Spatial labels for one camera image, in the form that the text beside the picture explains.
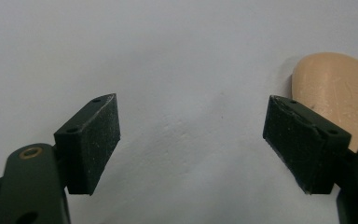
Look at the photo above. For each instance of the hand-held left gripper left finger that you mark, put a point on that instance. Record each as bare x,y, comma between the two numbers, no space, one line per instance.
87,146

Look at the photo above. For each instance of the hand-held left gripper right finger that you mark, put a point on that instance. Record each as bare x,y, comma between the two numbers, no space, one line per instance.
301,146

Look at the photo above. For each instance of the beige rounded plastic object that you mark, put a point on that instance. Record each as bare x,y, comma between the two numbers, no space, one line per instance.
338,90

